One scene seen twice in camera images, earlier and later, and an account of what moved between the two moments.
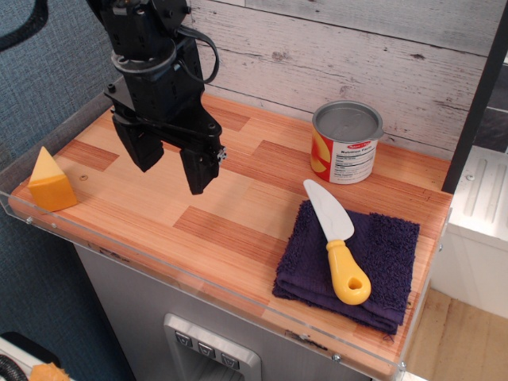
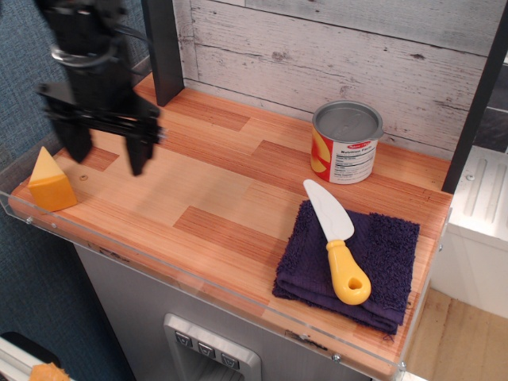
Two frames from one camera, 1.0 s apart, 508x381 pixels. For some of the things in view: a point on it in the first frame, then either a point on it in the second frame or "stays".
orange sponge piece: x=48 y=371 stays
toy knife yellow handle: x=352 y=284 stays
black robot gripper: x=163 y=99 -> x=99 y=94
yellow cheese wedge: x=48 y=185 stays
